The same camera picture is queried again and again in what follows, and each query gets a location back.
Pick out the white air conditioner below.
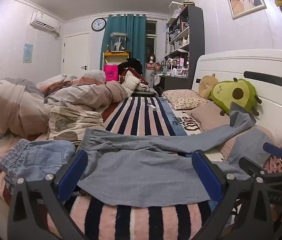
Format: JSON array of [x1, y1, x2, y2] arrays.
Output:
[[30, 11, 61, 36]]

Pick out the white bed headboard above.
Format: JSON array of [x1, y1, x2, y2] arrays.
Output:
[[191, 49, 282, 154]]

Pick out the pink polka dot cloth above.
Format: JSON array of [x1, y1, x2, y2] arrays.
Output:
[[263, 155, 282, 173]]

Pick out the teal curtain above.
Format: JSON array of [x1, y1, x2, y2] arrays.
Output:
[[101, 14, 147, 68]]

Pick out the light denim shorts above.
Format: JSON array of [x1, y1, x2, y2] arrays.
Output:
[[0, 139, 77, 183]]

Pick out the green avocado plush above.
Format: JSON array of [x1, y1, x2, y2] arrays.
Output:
[[210, 77, 263, 117]]

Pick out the white door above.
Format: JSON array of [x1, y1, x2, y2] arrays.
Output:
[[63, 32, 91, 75]]

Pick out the blue-grey pants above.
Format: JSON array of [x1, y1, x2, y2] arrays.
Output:
[[77, 102, 275, 208]]

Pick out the beige bear print pillow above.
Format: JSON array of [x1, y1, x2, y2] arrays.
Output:
[[47, 105, 106, 147]]

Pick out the yellow shelf unit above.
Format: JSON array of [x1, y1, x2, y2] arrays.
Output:
[[102, 51, 131, 82]]

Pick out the black garment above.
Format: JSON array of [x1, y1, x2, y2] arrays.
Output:
[[118, 58, 144, 77]]

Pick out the blue wall poster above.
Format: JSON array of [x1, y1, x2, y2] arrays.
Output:
[[22, 43, 33, 64]]

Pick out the clear display box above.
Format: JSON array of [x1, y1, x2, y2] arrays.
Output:
[[168, 1, 184, 18]]

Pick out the black stool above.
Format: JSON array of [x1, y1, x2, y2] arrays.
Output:
[[131, 90, 159, 97]]

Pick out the white puffer jacket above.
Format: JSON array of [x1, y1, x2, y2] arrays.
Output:
[[123, 74, 142, 96]]

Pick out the dark bookshelf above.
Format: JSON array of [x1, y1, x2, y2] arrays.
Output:
[[165, 5, 205, 90]]

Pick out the floral pillow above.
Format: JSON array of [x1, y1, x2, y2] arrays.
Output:
[[161, 89, 213, 111]]

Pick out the tan plush toy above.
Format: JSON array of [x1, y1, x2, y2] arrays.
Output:
[[198, 73, 220, 99]]

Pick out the glass display case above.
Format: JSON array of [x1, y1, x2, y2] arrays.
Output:
[[110, 32, 127, 53]]

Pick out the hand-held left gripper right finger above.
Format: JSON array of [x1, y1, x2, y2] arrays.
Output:
[[192, 149, 274, 240]]

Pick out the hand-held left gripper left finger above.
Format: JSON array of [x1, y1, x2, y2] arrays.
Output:
[[7, 149, 88, 240]]

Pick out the dark cluttered desk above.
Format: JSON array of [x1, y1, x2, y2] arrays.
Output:
[[153, 56, 194, 92]]

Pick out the framed wall picture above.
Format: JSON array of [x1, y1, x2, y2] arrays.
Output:
[[226, 0, 267, 20]]

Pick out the window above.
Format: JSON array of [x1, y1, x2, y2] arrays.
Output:
[[145, 20, 158, 67]]

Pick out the round wall clock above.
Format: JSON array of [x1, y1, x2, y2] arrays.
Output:
[[91, 18, 107, 32]]

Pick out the pink grey plaid quilt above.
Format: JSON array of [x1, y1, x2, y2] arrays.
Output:
[[0, 69, 129, 137]]

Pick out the pink shopping bag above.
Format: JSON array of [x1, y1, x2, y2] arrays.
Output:
[[103, 64, 119, 82]]

